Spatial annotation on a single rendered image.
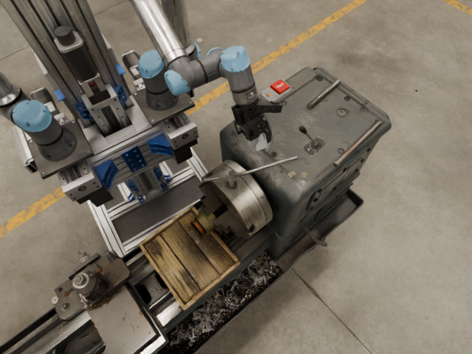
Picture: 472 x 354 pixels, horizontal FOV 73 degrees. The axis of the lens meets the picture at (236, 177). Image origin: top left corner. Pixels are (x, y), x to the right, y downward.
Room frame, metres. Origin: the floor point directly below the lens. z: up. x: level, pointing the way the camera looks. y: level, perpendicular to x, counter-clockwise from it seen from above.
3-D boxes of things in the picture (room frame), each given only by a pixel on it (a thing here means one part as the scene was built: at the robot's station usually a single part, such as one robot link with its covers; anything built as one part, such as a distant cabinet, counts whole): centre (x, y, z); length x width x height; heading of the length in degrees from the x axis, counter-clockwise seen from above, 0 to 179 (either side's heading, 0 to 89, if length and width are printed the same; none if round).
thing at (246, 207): (0.55, 0.02, 1.08); 0.32 x 0.09 x 0.32; 38
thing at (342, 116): (0.82, -0.29, 1.06); 0.59 x 0.48 x 0.39; 128
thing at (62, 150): (0.81, 0.75, 1.21); 0.15 x 0.15 x 0.10
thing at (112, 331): (0.19, 0.52, 0.95); 0.43 x 0.17 x 0.05; 38
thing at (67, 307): (0.15, 0.54, 0.90); 0.47 x 0.30 x 0.06; 38
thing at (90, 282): (0.24, 0.55, 1.13); 0.08 x 0.08 x 0.03
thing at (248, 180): (0.59, -0.03, 1.08); 0.31 x 0.03 x 0.31; 38
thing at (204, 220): (0.47, 0.13, 1.08); 0.09 x 0.09 x 0.09; 38
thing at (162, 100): (1.06, 0.33, 1.21); 0.15 x 0.15 x 0.10
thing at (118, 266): (0.26, 0.53, 0.99); 0.20 x 0.10 x 0.05; 128
